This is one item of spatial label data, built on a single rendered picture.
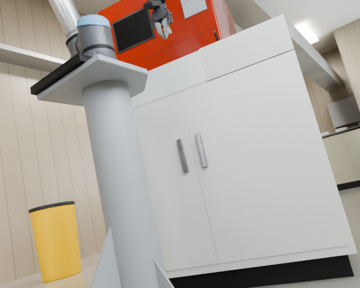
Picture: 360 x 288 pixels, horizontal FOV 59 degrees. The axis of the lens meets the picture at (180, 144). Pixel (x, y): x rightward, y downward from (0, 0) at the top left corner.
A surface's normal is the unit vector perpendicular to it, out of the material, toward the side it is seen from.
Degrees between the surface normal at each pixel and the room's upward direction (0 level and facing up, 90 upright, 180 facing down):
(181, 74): 90
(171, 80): 90
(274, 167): 90
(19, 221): 90
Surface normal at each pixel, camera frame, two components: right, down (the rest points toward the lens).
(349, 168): -0.58, -0.02
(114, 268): 0.79, -0.28
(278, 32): -0.40, -0.08
